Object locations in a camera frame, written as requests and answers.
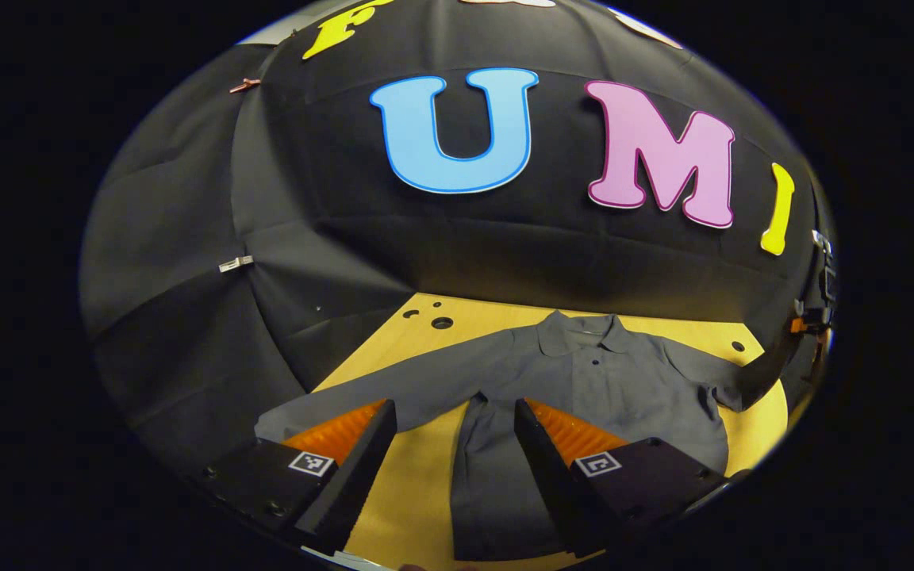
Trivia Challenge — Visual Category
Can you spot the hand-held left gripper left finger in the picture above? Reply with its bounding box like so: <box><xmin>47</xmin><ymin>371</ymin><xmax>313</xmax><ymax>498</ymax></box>
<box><xmin>202</xmin><ymin>399</ymin><xmax>398</xmax><ymax>556</ymax></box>

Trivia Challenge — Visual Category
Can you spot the grey button shirt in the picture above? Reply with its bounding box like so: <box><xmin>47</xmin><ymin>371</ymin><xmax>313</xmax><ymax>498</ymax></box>
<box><xmin>255</xmin><ymin>311</ymin><xmax>777</xmax><ymax>562</ymax></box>

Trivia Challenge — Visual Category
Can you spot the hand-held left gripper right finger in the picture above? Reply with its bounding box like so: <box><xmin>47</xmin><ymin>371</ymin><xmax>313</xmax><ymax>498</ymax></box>
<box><xmin>513</xmin><ymin>398</ymin><xmax>732</xmax><ymax>559</ymax></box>

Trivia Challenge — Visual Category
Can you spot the black backdrop cloth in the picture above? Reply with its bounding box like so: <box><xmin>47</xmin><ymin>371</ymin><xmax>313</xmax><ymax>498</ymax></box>
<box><xmin>79</xmin><ymin>0</ymin><xmax>839</xmax><ymax>494</ymax></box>

